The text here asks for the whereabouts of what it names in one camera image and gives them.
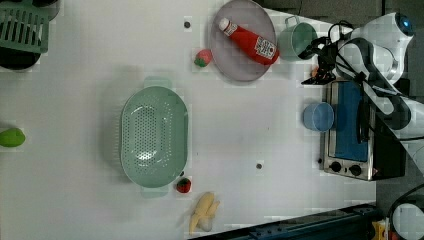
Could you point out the yellow red clamp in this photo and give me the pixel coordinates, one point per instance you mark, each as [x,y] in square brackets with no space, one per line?
[381,231]

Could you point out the orange slice toy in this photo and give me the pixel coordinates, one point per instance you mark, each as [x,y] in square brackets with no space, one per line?
[315,71]

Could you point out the grey plate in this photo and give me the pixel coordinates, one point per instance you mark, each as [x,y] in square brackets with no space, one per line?
[228,57]

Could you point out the blue metal frame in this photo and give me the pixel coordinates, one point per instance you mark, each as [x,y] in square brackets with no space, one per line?
[351,223]

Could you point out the black round object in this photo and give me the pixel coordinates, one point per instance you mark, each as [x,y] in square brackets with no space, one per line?
[17,60]

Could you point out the red toy strawberry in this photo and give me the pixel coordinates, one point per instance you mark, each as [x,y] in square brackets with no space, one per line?
[184,185]

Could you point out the blue cup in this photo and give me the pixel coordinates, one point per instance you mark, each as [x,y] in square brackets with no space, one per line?
[318,117]

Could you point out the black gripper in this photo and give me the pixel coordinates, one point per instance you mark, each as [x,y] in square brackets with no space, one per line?
[326,61]

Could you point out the yellow toy banana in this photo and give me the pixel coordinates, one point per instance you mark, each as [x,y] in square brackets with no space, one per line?
[205,208]

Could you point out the silver toaster oven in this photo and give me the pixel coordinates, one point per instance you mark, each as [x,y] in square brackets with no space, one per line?
[359,147]

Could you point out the red ketchup bottle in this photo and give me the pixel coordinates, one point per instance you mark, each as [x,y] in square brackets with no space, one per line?
[256,47]

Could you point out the green dish rack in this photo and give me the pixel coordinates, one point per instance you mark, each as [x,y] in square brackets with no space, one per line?
[25,24]

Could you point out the pink toy strawberry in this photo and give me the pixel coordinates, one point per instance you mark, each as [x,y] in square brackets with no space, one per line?
[203,58]

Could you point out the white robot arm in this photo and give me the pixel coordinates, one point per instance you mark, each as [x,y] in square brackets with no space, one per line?
[373,57]

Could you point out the green mug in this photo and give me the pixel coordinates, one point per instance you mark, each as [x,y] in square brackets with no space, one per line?
[295,38]

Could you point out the green colander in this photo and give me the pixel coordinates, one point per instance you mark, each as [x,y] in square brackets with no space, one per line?
[154,127]

